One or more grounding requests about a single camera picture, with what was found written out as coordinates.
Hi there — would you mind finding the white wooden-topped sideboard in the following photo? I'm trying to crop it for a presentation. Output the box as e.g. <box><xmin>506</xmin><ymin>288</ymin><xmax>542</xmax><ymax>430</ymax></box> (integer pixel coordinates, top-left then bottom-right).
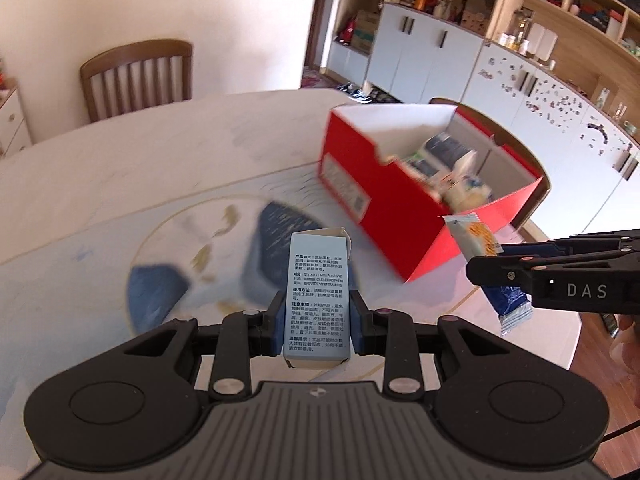
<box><xmin>0</xmin><ymin>77</ymin><xmax>32</xmax><ymax>158</ymax></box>

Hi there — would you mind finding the light blue carton box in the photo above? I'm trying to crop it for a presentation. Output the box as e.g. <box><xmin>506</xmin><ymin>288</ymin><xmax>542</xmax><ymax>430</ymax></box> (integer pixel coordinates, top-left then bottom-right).
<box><xmin>282</xmin><ymin>227</ymin><xmax>353</xmax><ymax>368</ymax></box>

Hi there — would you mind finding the brown cardboard box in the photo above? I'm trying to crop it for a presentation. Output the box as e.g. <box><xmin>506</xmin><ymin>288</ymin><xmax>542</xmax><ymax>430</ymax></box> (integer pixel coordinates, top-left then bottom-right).
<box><xmin>350</xmin><ymin>10</ymin><xmax>381</xmax><ymax>56</ymax></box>

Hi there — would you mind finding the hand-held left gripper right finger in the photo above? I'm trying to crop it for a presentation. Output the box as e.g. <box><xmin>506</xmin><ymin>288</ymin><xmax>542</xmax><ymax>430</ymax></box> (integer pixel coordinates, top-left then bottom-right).
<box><xmin>349</xmin><ymin>290</ymin><xmax>531</xmax><ymax>396</ymax></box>

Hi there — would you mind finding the grey wooden wall cabinet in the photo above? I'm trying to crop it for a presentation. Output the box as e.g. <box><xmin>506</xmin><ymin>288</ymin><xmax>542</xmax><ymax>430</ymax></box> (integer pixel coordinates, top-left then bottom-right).
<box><xmin>300</xmin><ymin>0</ymin><xmax>640</xmax><ymax>241</ymax></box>

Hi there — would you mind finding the brown wooden slatted chair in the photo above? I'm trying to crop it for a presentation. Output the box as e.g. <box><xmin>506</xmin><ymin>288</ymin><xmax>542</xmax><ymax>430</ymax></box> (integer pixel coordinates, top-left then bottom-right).
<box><xmin>80</xmin><ymin>39</ymin><xmax>194</xmax><ymax>123</ymax></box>

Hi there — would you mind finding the light blue printed table mat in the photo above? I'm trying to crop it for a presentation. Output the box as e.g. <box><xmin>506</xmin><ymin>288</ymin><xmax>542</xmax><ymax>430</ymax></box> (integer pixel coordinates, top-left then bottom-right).
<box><xmin>0</xmin><ymin>160</ymin><xmax>501</xmax><ymax>411</ymax></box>

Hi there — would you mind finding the brown wooden round-backed chair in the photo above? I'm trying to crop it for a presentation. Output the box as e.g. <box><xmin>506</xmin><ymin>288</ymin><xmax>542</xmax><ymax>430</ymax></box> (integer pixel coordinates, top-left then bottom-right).
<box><xmin>430</xmin><ymin>97</ymin><xmax>551</xmax><ymax>231</ymax></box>

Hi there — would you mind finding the person's right hand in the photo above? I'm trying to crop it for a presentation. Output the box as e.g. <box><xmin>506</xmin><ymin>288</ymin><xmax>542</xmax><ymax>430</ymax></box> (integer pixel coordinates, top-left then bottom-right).
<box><xmin>610</xmin><ymin>312</ymin><xmax>640</xmax><ymax>408</ymax></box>

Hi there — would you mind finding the black cable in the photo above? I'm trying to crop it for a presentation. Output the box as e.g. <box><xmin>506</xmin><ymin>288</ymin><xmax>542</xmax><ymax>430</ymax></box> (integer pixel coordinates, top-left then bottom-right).
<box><xmin>600</xmin><ymin>417</ymin><xmax>640</xmax><ymax>446</ymax></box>

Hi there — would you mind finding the blue cracker packet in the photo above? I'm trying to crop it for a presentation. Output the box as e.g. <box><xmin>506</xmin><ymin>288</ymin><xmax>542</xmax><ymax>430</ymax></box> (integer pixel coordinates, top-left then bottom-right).
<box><xmin>439</xmin><ymin>212</ymin><xmax>535</xmax><ymax>338</ymax></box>

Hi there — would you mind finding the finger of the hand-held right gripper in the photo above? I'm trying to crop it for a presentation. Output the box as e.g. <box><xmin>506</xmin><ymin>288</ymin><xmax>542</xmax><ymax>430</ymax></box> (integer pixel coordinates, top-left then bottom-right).
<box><xmin>466</xmin><ymin>250</ymin><xmax>640</xmax><ymax>292</ymax></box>
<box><xmin>500</xmin><ymin>229</ymin><xmax>640</xmax><ymax>259</ymax></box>

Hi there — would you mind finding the red cardboard box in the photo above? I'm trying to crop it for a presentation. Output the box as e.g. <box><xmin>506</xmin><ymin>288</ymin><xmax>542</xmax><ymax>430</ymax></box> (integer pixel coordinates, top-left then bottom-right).
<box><xmin>318</xmin><ymin>102</ymin><xmax>551</xmax><ymax>283</ymax></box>

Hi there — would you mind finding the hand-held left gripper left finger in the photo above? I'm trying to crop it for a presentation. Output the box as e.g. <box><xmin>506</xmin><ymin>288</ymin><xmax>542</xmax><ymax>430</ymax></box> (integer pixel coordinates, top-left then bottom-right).
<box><xmin>117</xmin><ymin>290</ymin><xmax>287</xmax><ymax>396</ymax></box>

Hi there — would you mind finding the row of dark shoes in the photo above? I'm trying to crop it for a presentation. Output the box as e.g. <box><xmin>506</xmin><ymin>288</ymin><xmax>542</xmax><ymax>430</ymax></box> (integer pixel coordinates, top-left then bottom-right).
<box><xmin>337</xmin><ymin>82</ymin><xmax>383</xmax><ymax>106</ymax></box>

